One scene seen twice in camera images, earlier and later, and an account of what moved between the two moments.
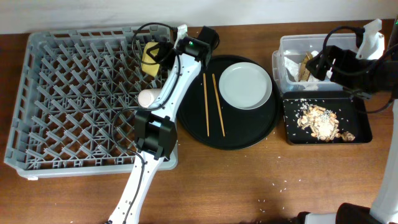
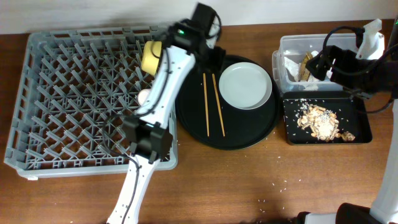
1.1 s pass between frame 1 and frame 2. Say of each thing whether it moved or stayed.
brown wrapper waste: stayed
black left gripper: moved
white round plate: stayed
